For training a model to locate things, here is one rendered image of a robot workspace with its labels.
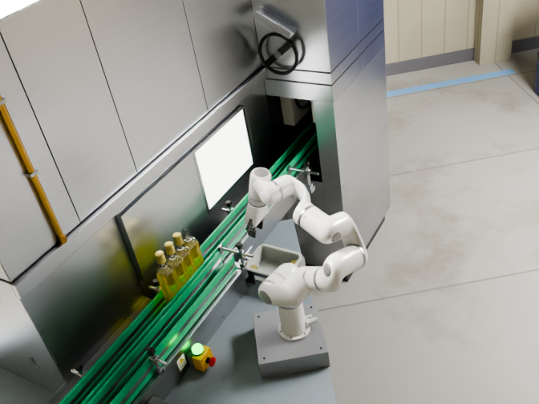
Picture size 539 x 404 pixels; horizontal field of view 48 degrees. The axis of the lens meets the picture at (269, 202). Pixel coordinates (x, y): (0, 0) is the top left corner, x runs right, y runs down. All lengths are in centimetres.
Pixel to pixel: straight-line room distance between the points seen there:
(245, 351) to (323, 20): 146
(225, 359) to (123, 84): 112
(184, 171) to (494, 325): 189
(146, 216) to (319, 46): 112
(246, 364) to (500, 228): 223
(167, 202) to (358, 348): 142
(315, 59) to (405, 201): 172
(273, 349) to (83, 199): 89
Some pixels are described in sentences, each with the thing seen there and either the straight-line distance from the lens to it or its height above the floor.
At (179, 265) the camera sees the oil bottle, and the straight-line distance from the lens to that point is 242.
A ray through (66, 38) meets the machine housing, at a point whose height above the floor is 199.
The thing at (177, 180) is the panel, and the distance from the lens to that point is 255.
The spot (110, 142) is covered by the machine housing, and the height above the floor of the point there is 159.
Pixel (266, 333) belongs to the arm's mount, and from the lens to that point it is 239.
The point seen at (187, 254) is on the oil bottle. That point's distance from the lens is 245.
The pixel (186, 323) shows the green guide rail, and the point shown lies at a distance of 238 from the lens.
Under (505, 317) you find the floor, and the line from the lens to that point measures 357.
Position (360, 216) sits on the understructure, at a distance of 359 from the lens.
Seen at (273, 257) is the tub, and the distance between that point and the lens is 277.
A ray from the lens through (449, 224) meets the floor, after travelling 413.
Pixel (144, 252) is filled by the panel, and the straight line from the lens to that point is 248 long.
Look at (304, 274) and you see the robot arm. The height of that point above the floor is 119.
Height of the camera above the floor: 261
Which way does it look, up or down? 36 degrees down
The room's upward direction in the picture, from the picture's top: 10 degrees counter-clockwise
